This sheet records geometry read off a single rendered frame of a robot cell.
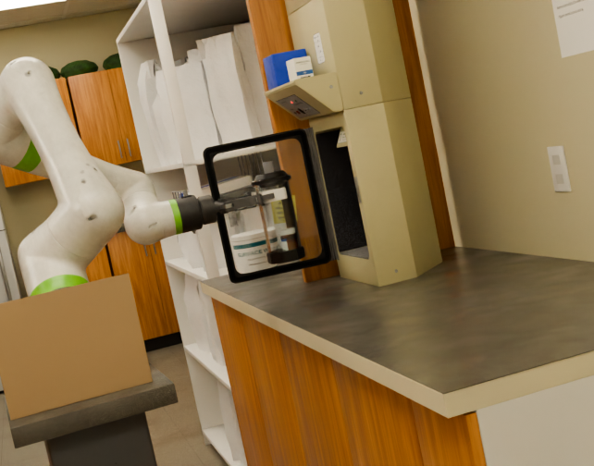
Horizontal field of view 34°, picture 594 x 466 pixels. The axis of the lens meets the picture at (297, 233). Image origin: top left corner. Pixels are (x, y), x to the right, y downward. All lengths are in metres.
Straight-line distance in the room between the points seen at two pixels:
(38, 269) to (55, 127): 0.32
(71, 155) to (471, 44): 1.19
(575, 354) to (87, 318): 0.95
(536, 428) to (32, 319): 0.98
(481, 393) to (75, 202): 0.95
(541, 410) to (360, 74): 1.23
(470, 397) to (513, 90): 1.24
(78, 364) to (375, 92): 1.08
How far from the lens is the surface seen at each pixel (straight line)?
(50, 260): 2.13
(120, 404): 1.97
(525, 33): 2.54
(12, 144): 2.42
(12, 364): 2.00
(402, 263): 2.60
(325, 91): 2.54
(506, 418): 1.59
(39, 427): 1.96
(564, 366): 1.62
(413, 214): 2.65
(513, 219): 2.76
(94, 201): 2.06
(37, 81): 2.31
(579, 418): 1.65
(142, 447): 2.06
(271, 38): 2.90
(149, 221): 2.51
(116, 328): 2.01
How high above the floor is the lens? 1.37
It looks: 5 degrees down
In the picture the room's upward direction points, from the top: 12 degrees counter-clockwise
